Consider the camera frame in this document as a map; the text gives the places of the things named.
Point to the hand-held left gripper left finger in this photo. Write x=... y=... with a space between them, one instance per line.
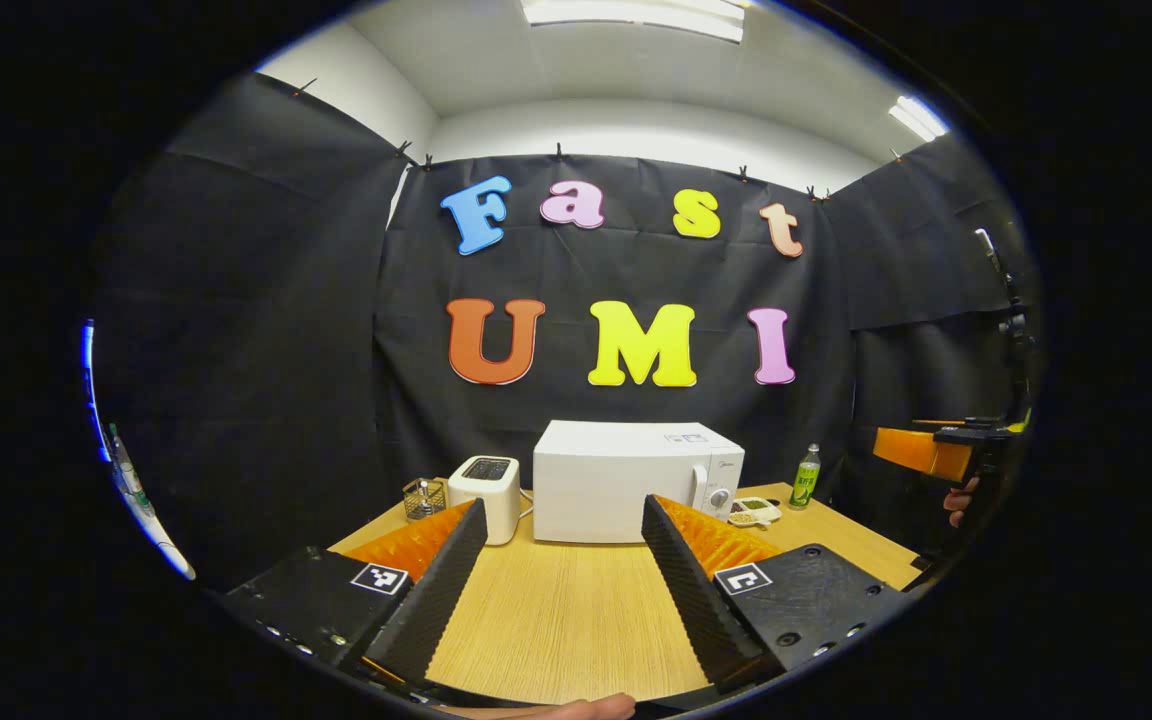
x=436 y=590

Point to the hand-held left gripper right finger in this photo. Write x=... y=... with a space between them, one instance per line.
x=696 y=600

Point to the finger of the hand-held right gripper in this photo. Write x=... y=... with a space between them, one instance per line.
x=921 y=452

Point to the white microwave oven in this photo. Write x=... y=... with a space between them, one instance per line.
x=616 y=480

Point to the white toaster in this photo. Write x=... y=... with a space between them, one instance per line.
x=484 y=495

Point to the divided white bean dish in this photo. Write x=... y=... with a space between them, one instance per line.
x=756 y=512

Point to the green drink bottle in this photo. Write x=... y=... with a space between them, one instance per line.
x=805 y=485

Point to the small ceiling light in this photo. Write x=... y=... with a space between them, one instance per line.
x=918 y=118

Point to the long ceiling light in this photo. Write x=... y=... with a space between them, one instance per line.
x=636 y=15

